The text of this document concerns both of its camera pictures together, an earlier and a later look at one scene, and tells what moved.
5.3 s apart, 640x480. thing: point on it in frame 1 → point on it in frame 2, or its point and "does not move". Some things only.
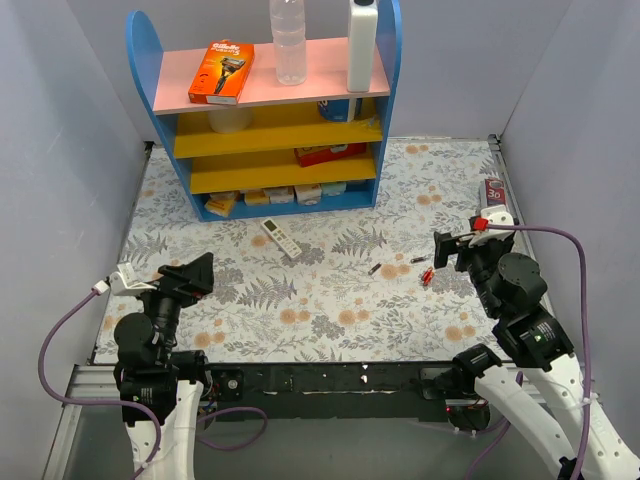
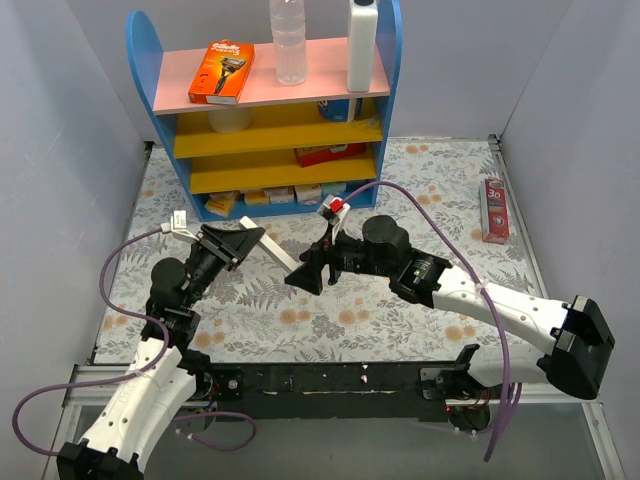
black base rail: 350,391 does not move
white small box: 280,195 does not move
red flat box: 308,156 does not move
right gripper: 463,249 → 329,260
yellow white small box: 256,197 does not move
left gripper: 176,281 → 220,253
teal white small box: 333,188 does not move
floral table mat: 357,284 does not move
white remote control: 281,238 → 271,246
